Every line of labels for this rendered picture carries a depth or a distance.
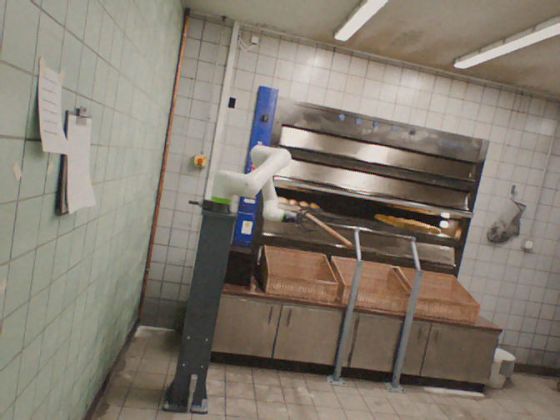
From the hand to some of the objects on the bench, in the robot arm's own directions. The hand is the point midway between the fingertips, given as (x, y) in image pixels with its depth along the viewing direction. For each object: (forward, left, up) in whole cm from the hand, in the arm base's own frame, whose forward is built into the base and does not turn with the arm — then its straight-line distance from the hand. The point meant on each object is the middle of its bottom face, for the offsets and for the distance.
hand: (317, 222), depth 307 cm
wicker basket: (+61, +33, -61) cm, 92 cm away
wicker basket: (+1, +34, -61) cm, 70 cm away
